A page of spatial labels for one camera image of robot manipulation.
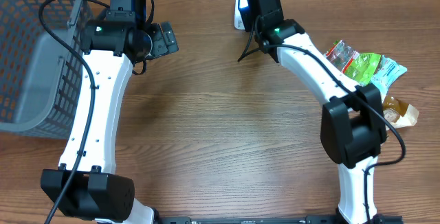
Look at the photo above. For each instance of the beige tissue pack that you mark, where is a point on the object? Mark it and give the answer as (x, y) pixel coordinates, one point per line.
(398, 113)

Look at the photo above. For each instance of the dark grey plastic basket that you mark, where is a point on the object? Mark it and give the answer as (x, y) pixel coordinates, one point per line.
(40, 79)

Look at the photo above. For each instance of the blue Oreo cookie pack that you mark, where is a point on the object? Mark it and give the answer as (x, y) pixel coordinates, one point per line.
(243, 4)

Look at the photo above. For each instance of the green red snack bag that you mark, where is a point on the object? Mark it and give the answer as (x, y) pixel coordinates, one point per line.
(357, 66)

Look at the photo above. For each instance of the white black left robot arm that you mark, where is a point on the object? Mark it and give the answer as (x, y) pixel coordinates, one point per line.
(85, 184)

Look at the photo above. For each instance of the white barcode scanner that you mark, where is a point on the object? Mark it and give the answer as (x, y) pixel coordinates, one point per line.
(240, 17)

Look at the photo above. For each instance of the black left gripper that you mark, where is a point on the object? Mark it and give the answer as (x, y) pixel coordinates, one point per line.
(163, 45)

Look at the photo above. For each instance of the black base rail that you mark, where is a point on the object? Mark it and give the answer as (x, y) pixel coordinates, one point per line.
(311, 219)

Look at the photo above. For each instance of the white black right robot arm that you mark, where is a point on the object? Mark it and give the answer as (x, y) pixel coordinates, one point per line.
(352, 128)

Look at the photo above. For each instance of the mint wet wipes pack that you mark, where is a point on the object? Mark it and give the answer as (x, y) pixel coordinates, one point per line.
(388, 72)

